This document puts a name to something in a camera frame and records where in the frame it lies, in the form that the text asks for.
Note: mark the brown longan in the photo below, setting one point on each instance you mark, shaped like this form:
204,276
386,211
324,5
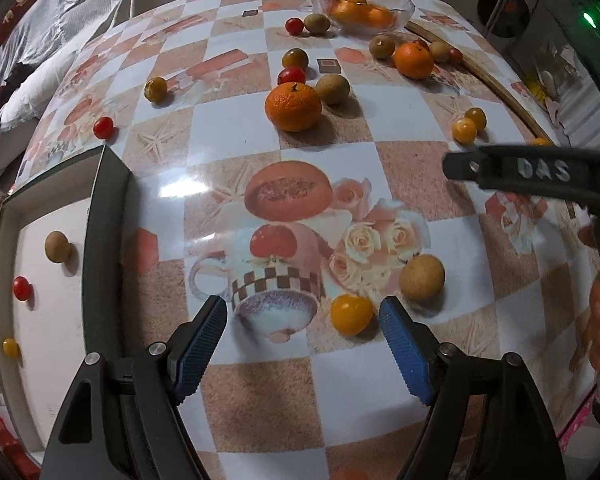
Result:
422,277
332,88
439,51
381,46
56,246
316,22

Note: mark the white box with dark rim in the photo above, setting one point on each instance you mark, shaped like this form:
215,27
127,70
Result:
55,310

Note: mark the red packet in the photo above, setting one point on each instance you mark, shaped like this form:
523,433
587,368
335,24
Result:
10,447

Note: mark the dark yellow cherry tomato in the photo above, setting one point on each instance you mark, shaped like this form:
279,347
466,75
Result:
295,58
155,88

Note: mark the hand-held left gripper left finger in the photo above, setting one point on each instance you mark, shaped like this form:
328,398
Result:
202,342

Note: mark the round dark disc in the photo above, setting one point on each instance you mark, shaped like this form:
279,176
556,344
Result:
502,10

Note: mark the white duvet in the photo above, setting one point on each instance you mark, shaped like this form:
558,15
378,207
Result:
35,90

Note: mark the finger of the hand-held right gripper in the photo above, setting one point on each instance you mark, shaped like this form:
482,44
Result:
462,166

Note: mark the printed checkered tablecloth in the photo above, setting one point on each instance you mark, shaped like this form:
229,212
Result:
260,410

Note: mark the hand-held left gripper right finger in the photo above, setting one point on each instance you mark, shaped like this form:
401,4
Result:
405,350

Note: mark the red cherry tomato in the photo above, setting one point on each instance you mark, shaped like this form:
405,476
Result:
455,55
103,127
21,287
294,25
291,76

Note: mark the wooden table rim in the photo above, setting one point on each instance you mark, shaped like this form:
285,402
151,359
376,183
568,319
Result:
500,90

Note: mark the clear glass bowl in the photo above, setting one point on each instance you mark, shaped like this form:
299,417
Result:
402,2

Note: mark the large orange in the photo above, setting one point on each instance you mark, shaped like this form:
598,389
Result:
293,106

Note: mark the grey striped blanket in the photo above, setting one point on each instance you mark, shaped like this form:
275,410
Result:
55,15

